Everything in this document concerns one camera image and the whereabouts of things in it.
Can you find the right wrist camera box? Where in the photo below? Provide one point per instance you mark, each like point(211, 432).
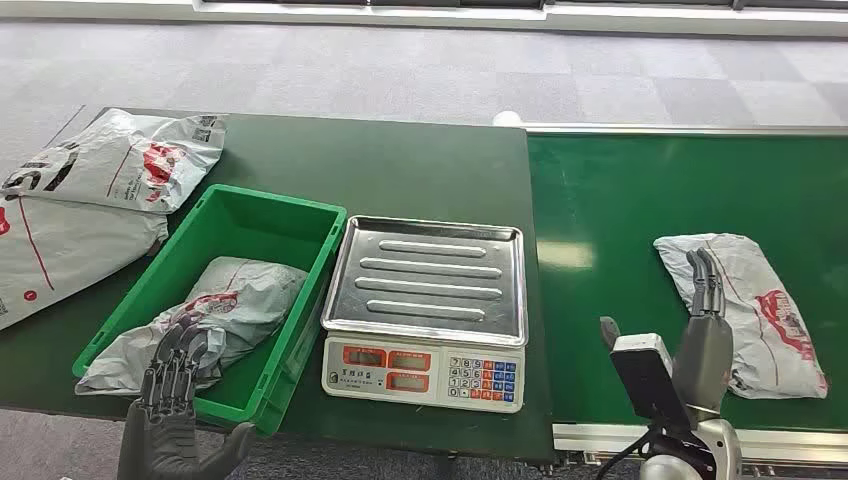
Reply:
point(649, 381)

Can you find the electronic scale with steel tray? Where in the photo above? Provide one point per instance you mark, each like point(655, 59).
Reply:
point(427, 278)

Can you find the white round cap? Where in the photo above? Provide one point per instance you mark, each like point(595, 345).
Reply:
point(507, 118)

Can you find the dark green table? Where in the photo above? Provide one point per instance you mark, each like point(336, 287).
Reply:
point(371, 172)

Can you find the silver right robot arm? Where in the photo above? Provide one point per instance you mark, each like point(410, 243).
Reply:
point(719, 450)

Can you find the green plastic bin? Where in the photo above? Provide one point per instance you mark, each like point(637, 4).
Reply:
point(272, 225)

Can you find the green conveyor belt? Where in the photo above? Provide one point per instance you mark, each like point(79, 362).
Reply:
point(662, 192)

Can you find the grey mailer package red logo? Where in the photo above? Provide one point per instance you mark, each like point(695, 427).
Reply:
point(762, 311)

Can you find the crumpled grey mailer package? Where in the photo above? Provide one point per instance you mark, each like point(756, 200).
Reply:
point(252, 298)

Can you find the white window frame ledge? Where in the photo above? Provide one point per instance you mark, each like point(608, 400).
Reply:
point(397, 10)

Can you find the large grey mailer package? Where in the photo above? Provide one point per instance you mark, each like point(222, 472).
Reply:
point(73, 245)

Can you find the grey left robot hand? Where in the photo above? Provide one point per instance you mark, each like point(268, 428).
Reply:
point(159, 437)

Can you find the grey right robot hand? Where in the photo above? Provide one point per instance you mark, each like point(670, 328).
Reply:
point(703, 358)

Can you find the grey mailer package QR codes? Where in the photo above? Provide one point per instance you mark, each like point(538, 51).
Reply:
point(112, 166)

